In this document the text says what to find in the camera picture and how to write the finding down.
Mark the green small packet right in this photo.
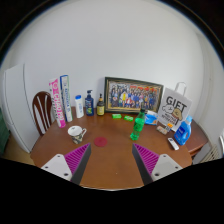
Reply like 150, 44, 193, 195
124, 115, 134, 121

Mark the blue white tall box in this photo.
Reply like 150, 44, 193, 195
60, 75, 73, 122

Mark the amber dropper bottle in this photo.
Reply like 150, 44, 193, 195
97, 93, 105, 116

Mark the patterned ceramic mug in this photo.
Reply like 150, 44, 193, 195
68, 126, 87, 144

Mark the blue tissue pack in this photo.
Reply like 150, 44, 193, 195
145, 111, 158, 125

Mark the white cabinet door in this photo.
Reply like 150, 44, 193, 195
3, 64, 39, 153

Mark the white radiator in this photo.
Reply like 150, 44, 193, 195
201, 144, 220, 163

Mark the green small packet left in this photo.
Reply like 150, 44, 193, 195
112, 114, 122, 119

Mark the white lotion bottle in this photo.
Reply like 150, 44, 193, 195
75, 95, 84, 118

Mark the white remote control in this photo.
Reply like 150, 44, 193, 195
168, 138, 179, 150

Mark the red round coaster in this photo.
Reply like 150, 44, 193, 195
94, 137, 107, 147

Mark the white gift paper bag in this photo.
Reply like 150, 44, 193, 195
158, 83, 192, 131

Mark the pink tall box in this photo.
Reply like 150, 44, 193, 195
49, 78, 66, 128

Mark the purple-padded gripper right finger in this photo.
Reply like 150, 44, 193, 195
132, 143, 182, 185

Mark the green small packet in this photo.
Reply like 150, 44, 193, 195
124, 115, 134, 121
112, 114, 122, 119

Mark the small snack packet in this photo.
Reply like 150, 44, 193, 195
156, 124, 172, 135

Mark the green plastic soda bottle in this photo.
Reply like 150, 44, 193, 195
130, 108, 145, 140

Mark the dark blue pump bottle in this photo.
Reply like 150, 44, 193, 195
85, 90, 94, 116

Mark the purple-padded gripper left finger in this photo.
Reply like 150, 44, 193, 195
42, 143, 91, 185

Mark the wooden chair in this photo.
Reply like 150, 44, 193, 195
32, 91, 52, 136

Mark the blue detergent bottle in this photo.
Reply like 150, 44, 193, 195
174, 115, 192, 145

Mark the framed group photo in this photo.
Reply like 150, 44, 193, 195
104, 77, 163, 113

